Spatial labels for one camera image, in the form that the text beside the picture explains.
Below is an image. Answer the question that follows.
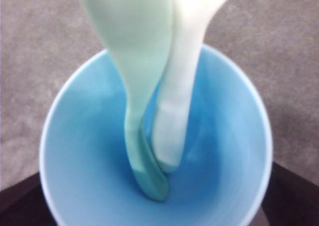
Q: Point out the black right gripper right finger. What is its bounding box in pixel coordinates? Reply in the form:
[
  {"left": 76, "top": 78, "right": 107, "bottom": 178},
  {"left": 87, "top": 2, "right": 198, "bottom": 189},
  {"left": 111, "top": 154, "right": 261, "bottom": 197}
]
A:
[{"left": 262, "top": 162, "right": 319, "bottom": 226}]

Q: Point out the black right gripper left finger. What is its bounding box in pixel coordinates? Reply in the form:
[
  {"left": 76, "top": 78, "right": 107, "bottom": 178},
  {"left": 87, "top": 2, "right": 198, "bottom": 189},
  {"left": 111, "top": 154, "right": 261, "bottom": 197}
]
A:
[{"left": 0, "top": 173, "right": 54, "bottom": 226}]

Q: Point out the light blue plastic cup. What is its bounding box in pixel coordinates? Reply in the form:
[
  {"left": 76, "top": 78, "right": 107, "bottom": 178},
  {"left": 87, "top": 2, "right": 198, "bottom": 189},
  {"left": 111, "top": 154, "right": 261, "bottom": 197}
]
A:
[{"left": 39, "top": 45, "right": 273, "bottom": 226}]

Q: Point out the mint green plastic spoon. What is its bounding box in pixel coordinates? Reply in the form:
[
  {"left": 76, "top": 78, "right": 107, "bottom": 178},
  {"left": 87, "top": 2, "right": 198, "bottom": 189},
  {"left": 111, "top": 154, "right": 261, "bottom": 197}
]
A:
[{"left": 80, "top": 0, "right": 173, "bottom": 201}]

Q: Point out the white plastic fork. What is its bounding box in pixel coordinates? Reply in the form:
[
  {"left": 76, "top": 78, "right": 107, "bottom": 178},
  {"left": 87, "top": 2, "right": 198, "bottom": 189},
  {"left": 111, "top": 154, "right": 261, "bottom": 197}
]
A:
[{"left": 151, "top": 0, "right": 227, "bottom": 173}]

